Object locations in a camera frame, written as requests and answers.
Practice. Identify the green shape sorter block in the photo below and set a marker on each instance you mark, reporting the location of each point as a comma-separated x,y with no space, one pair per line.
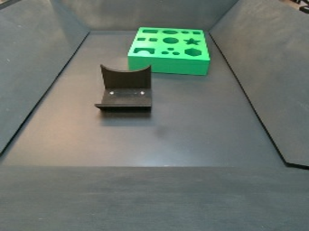
171,50

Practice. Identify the black curved holder stand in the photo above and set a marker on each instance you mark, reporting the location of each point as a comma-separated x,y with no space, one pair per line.
127,88

